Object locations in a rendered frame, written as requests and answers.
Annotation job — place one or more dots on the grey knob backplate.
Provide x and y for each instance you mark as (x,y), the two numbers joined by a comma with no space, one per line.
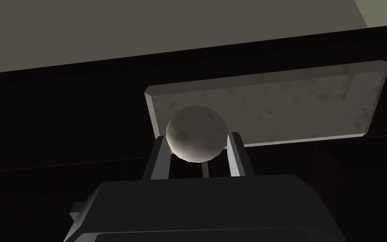
(291,107)

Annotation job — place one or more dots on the grey round door knob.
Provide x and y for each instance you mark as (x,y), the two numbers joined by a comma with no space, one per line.
(197,133)

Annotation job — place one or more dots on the black door leaf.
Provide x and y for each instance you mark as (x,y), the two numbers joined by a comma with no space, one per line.
(62,121)

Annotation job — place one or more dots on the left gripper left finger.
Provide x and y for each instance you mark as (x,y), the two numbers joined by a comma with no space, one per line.
(160,162)

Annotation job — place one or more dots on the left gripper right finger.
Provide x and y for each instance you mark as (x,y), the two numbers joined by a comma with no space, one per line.
(237,158)

